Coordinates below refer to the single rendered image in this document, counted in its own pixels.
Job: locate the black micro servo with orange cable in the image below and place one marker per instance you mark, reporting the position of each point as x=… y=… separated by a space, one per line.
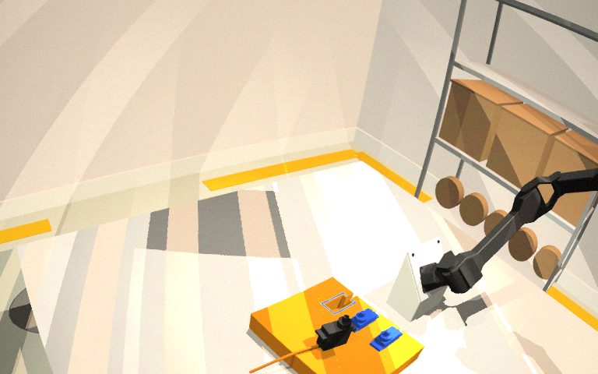
x=331 y=335

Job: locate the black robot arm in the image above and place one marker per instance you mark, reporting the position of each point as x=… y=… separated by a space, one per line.
x=461 y=272

